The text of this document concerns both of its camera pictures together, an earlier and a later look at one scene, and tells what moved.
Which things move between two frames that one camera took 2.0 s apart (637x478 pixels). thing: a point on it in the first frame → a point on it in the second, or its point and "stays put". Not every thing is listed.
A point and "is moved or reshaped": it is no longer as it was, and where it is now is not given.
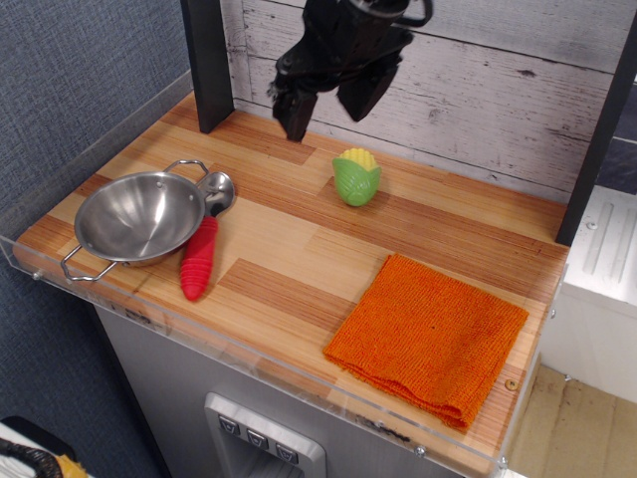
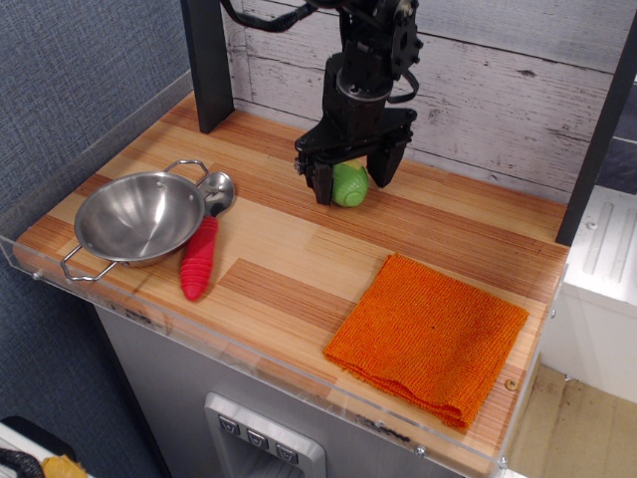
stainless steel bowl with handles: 134,218 stays put
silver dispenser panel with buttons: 247,443 stays put
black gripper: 343,49 → 352,127
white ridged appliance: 591,337 stays put
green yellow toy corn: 357,175 is moved or reshaped
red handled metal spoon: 199,253 stays put
